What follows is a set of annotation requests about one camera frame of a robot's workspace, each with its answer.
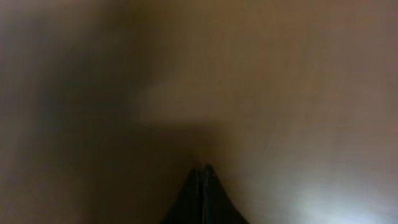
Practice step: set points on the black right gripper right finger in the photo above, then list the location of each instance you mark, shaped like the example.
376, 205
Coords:
218, 208

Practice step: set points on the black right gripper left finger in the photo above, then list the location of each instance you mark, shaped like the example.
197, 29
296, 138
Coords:
188, 208

